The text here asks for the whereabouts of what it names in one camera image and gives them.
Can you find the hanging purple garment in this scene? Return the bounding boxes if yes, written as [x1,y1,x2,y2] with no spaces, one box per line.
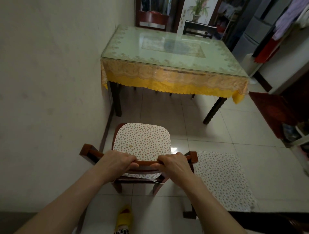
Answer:
[272,0,309,41]

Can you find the brown wooden chair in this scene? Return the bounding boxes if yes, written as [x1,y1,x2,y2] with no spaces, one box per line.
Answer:
[79,123,199,196]

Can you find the yellow slipper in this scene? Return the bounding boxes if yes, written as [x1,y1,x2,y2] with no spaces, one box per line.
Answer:
[113,205,133,234]

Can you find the yellow lace tablecloth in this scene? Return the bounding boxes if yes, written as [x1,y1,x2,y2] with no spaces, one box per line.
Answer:
[100,25,250,105]

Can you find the person's right forearm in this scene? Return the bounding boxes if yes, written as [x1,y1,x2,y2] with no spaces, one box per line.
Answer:
[183,176,247,234]

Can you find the dark red floor mat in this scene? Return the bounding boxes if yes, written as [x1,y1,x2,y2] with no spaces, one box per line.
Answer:
[249,91,298,139]

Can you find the hanging red cloth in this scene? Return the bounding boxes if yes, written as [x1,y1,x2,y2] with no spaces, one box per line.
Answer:
[253,36,283,64]

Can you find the white plastic rack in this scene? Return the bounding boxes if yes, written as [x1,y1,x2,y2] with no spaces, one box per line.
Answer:
[282,121,309,177]

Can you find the floral patterned seat cushion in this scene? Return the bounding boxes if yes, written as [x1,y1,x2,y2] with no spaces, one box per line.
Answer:
[113,123,172,180]
[194,150,257,213]

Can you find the clear glass table cover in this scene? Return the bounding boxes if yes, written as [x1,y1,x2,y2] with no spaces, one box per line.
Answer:
[101,25,249,78]

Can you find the person's right hand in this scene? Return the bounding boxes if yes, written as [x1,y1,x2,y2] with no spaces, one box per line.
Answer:
[150,152,196,190]

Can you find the black dining chair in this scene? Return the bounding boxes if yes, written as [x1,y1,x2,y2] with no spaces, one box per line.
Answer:
[183,20,217,39]

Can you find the potted green plant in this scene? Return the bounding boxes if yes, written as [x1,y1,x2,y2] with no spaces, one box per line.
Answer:
[188,0,210,23]

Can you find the white waste bin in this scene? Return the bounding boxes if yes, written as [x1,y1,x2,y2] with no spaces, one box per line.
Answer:
[240,53,262,78]

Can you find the cluttered storage shelf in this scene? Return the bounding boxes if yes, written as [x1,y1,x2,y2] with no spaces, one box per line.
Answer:
[214,0,242,42]

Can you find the person's left forearm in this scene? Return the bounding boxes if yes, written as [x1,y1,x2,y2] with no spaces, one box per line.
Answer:
[14,167,109,234]

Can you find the reddish brown dining chair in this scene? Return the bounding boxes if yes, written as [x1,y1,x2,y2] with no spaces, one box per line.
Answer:
[137,10,170,32]

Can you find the person's left hand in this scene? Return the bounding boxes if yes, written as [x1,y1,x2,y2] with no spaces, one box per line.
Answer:
[96,150,140,185]

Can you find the dark wooden dining table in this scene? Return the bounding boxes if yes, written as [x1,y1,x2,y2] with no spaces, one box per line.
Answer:
[100,24,250,125]

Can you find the grey refrigerator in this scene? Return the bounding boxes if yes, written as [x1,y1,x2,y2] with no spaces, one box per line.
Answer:
[231,0,291,62]

